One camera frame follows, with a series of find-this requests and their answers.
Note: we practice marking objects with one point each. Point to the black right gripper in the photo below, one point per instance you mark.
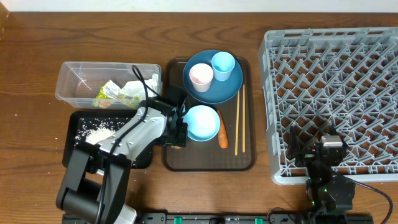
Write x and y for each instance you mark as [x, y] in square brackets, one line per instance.
[310, 155]

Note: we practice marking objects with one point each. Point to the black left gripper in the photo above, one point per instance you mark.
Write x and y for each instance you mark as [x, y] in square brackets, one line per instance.
[180, 130]

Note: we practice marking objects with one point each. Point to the brown noodle clump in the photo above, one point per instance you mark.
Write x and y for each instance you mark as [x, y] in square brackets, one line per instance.
[176, 147]

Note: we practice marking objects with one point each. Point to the light blue bowl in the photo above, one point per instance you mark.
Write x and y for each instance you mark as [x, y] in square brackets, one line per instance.
[203, 123]

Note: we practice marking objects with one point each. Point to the orange carrot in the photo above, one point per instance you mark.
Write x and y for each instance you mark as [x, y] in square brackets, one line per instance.
[222, 135]

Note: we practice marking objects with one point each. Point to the white tissue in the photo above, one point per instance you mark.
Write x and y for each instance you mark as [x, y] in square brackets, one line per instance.
[134, 90]

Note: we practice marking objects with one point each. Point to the white cooked rice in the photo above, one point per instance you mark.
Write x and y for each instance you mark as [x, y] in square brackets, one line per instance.
[98, 134]

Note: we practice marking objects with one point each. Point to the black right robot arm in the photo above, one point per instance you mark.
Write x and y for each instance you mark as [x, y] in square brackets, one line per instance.
[330, 194]

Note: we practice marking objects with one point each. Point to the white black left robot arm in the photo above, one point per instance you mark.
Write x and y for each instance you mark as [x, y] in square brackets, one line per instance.
[95, 183]

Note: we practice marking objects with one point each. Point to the grey dishwasher rack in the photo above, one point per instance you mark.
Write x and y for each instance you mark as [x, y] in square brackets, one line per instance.
[317, 79]

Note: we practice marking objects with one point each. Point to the black waste tray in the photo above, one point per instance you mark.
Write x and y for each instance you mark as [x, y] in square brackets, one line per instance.
[73, 123]

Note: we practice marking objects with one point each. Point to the brown plastic serving tray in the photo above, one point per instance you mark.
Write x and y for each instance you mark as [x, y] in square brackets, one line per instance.
[208, 156]

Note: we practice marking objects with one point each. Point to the left wooden chopstick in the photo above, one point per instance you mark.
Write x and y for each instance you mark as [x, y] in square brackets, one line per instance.
[237, 124]

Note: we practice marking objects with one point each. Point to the wooden chopstick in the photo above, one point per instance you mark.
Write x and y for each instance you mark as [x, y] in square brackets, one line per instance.
[237, 124]
[244, 121]

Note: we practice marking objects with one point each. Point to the pink cup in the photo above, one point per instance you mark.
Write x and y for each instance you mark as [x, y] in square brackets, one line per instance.
[201, 76]

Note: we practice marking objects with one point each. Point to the right wooden chopstick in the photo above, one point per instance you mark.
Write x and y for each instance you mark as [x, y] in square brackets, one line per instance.
[244, 121]

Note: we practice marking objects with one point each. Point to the green yellow snack wrapper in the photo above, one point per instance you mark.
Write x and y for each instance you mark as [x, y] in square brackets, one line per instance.
[110, 93]

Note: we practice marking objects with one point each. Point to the light blue cup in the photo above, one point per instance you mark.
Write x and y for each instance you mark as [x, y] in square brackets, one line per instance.
[223, 64]

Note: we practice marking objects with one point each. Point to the clear plastic bin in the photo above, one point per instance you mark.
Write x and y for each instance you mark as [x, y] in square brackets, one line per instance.
[80, 82]

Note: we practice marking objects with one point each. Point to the black mounting rail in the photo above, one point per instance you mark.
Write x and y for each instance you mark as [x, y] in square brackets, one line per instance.
[162, 218]

